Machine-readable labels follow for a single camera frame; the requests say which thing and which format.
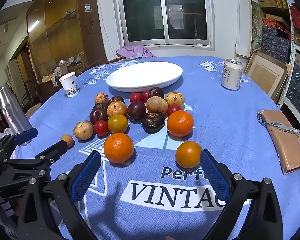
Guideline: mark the yellow-orange tangerine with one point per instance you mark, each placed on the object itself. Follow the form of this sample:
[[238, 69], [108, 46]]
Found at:
[[117, 124]]

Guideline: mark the yellow speckled pear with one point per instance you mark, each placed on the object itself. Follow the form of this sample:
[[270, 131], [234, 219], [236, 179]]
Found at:
[[175, 99]]

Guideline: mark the white board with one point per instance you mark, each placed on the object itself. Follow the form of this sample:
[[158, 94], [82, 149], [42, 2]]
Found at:
[[243, 27]]

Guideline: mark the sliding glass window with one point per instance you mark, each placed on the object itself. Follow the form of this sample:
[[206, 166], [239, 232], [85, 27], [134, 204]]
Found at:
[[163, 12]]

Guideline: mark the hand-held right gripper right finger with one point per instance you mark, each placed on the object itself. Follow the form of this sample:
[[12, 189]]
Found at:
[[215, 177]]

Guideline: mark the white floral paper cup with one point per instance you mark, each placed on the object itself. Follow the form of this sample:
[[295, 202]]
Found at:
[[69, 85]]

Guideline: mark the wooden glass cabinet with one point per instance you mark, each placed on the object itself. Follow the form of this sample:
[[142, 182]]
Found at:
[[60, 30]]

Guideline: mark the white oval plate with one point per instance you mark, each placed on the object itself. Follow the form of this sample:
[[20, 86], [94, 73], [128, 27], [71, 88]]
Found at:
[[144, 77]]

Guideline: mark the blue printed tablecloth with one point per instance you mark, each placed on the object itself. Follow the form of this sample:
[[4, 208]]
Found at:
[[227, 130]]

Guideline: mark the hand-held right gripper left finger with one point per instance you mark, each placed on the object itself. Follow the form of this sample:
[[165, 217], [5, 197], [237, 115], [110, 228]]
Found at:
[[86, 175]]

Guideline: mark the speckled tan round fruit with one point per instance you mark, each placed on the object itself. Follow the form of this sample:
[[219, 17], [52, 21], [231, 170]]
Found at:
[[83, 130]]

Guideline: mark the silver metal bottle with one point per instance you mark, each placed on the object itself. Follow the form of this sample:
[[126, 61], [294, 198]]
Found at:
[[11, 110]]

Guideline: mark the crumpled tan paper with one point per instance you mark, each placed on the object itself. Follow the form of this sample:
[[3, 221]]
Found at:
[[47, 78]]

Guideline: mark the dark brown wrinkled fruit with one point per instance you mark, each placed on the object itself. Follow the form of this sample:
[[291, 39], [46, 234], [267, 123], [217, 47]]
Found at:
[[116, 99], [153, 123], [155, 92], [100, 105]]

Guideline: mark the purple garment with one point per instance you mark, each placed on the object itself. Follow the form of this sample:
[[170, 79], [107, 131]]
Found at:
[[135, 51]]

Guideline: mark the wooden chair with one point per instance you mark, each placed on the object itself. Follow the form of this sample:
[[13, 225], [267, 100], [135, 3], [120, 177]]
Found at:
[[115, 59]]

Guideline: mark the green patterned panel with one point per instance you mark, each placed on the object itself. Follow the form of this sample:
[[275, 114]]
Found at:
[[256, 25]]

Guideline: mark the pale beverage can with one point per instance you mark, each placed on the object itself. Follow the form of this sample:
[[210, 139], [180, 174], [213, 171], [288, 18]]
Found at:
[[230, 74]]

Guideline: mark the smooth tan round fruit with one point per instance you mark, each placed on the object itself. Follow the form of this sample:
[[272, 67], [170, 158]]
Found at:
[[157, 104]]

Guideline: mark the dark purple plum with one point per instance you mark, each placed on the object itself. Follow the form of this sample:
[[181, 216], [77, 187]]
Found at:
[[98, 116], [136, 110]]

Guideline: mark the white paper label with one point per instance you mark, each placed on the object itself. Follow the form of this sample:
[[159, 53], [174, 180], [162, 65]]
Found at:
[[88, 7]]

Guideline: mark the wooden picture frame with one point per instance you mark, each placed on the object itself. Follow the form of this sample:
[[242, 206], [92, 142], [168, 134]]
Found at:
[[267, 75]]

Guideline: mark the white metal shelf rack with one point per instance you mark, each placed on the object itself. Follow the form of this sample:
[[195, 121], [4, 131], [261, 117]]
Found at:
[[292, 50]]

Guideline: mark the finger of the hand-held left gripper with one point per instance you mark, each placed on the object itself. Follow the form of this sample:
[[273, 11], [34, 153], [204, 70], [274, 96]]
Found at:
[[27, 135], [56, 151]]

